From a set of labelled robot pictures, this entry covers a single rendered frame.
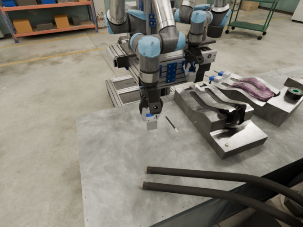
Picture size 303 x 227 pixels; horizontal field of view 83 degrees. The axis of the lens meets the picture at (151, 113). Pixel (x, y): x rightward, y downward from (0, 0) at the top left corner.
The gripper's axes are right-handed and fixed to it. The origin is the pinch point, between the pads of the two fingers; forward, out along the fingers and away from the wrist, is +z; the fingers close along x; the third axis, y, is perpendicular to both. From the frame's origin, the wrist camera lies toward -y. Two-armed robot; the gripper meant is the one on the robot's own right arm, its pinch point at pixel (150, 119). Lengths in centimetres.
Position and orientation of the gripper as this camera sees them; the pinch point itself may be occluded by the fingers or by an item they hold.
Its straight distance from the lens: 79.6
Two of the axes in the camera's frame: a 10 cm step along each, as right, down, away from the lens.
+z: 0.0, 7.5, 6.6
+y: -2.3, -6.4, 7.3
